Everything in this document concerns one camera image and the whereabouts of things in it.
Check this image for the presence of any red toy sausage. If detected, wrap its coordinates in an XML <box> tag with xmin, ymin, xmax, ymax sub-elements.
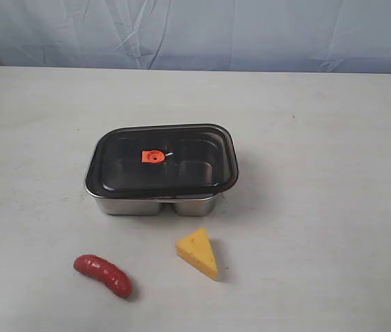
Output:
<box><xmin>73</xmin><ymin>255</ymin><xmax>133</xmax><ymax>298</ymax></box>

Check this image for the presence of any dark transparent box lid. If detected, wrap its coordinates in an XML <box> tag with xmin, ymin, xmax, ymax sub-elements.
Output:
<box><xmin>84</xmin><ymin>124</ymin><xmax>239</xmax><ymax>199</ymax></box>

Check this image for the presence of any yellow toy cheese wedge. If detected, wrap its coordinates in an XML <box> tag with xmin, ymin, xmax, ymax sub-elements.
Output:
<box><xmin>175</xmin><ymin>227</ymin><xmax>218</xmax><ymax>281</ymax></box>

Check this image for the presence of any stainless steel lunch box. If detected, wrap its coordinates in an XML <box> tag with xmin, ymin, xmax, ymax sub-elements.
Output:
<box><xmin>84</xmin><ymin>181</ymin><xmax>221</xmax><ymax>217</ymax></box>

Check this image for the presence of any blue-grey fabric backdrop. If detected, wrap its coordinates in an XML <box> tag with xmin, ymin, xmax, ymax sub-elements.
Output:
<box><xmin>0</xmin><ymin>1</ymin><xmax>391</xmax><ymax>73</ymax></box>

